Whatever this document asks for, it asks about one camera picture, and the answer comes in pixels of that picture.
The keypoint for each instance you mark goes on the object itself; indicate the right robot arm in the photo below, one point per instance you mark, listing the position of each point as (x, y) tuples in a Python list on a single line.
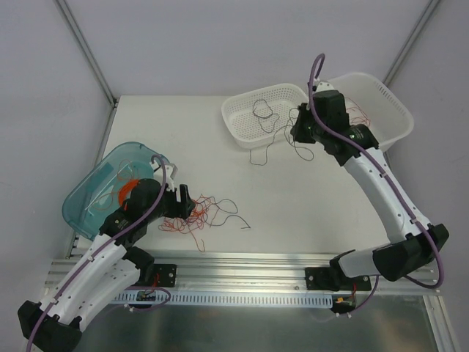
[(414, 243)]

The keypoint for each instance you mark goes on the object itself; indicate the teal plastic tub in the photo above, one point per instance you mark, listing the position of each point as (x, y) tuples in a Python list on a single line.
[(97, 195)]

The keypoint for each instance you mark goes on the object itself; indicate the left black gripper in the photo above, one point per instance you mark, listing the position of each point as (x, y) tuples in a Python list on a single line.
[(184, 200)]

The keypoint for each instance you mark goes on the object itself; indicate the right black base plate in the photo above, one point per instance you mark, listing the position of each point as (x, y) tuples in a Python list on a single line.
[(330, 279)]

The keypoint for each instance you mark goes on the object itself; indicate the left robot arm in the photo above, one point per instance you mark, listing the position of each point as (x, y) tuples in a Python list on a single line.
[(112, 263)]

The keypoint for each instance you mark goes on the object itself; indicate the white perforated basket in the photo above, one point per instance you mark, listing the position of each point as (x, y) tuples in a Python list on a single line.
[(253, 117)]

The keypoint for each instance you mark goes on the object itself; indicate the right aluminium frame post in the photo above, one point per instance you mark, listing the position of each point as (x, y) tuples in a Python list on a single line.
[(418, 28)]

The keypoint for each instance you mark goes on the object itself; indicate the aluminium mounting rail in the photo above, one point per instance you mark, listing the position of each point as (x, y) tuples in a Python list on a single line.
[(251, 272)]

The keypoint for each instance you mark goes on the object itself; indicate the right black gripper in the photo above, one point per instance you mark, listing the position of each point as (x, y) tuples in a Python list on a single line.
[(300, 122)]

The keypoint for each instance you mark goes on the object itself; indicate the white slotted cable duct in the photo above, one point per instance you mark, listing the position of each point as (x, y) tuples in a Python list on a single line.
[(228, 299)]

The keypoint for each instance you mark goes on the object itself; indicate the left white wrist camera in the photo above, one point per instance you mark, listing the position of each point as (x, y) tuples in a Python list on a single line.
[(171, 171)]

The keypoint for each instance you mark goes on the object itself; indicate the red orange cable ball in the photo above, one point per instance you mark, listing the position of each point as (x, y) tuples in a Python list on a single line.
[(208, 212)]

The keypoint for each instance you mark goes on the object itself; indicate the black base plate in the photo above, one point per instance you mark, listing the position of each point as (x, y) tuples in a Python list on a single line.
[(330, 279), (163, 275)]

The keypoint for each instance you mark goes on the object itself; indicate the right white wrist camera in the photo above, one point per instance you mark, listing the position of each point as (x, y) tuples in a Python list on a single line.
[(321, 86)]

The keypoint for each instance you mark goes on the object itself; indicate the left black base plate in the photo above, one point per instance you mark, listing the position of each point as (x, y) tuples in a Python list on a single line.
[(163, 275)]

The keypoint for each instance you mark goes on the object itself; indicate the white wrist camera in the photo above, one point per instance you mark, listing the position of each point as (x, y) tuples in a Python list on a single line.
[(321, 86), (171, 171)]

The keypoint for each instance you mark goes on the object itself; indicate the white translucent tub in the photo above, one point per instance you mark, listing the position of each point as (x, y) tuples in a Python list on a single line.
[(370, 102)]

